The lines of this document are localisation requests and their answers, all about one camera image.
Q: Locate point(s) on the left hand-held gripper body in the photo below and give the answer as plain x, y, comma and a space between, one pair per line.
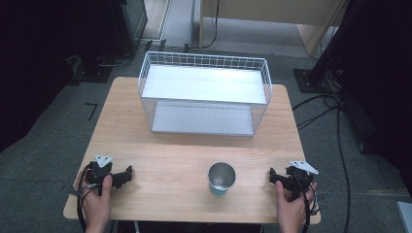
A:
97, 171

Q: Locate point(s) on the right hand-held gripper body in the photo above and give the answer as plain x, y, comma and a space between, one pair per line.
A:
299, 179

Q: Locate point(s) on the teal metal cup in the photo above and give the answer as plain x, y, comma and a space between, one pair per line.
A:
221, 179

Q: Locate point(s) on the person's right hand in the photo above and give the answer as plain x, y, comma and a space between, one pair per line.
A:
293, 210

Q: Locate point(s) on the person's left hand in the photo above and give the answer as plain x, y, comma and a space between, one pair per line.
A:
97, 204

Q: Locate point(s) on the black metal stand with base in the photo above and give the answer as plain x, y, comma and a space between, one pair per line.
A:
319, 74

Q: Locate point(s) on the white box corner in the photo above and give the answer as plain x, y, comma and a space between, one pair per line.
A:
405, 216

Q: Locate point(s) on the dark curtain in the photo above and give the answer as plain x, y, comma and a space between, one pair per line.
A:
35, 64
385, 81

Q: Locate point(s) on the black cabinet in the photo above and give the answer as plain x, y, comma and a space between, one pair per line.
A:
128, 22

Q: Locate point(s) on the light wooden furniture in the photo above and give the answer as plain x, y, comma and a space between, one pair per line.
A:
275, 13

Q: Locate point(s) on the black stand base plate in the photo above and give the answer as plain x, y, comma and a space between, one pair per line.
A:
92, 73

